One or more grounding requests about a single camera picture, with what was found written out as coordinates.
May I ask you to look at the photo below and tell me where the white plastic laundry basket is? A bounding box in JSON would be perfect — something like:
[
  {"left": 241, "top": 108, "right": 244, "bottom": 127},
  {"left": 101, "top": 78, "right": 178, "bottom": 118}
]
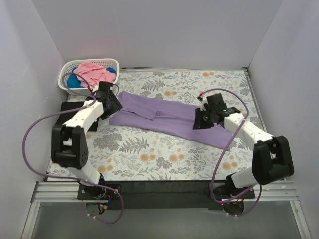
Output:
[{"left": 58, "top": 58, "right": 120, "bottom": 95}]

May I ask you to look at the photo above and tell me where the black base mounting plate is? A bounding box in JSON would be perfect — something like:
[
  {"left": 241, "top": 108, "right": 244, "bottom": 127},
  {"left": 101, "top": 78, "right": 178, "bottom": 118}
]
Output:
[{"left": 77, "top": 180, "right": 246, "bottom": 210}]

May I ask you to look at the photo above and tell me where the pink t-shirt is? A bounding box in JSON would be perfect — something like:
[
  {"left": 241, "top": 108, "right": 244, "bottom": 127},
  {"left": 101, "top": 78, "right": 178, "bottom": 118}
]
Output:
[{"left": 73, "top": 62, "right": 117, "bottom": 87}]

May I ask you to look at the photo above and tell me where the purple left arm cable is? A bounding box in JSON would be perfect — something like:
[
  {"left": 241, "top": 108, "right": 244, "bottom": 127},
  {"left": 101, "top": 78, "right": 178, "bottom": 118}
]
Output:
[{"left": 21, "top": 73, "right": 125, "bottom": 225}]

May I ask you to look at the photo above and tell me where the purple t-shirt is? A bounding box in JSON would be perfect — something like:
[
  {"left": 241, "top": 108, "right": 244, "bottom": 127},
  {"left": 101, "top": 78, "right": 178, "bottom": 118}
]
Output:
[{"left": 109, "top": 91, "right": 232, "bottom": 149}]

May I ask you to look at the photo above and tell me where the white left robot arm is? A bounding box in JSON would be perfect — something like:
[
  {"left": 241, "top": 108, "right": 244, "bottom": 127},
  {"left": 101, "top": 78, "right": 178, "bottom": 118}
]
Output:
[{"left": 51, "top": 82, "right": 122, "bottom": 199}]

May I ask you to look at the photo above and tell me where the folded black t-shirt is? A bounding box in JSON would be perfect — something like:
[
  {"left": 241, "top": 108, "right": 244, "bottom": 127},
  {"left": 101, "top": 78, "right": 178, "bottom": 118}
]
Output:
[{"left": 55, "top": 101, "right": 99, "bottom": 132}]

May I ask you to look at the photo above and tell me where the floral patterned tablecloth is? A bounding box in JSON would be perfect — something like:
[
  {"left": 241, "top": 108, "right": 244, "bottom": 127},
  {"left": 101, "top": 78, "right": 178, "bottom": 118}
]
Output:
[{"left": 46, "top": 69, "right": 280, "bottom": 182}]

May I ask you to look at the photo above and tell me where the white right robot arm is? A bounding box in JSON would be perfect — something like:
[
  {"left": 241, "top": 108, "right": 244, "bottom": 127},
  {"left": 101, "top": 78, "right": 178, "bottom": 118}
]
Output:
[{"left": 193, "top": 93, "right": 295, "bottom": 198}]

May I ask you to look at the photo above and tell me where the teal t-shirt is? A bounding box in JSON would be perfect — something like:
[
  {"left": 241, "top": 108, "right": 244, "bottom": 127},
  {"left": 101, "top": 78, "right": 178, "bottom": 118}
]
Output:
[{"left": 67, "top": 67, "right": 116, "bottom": 89}]

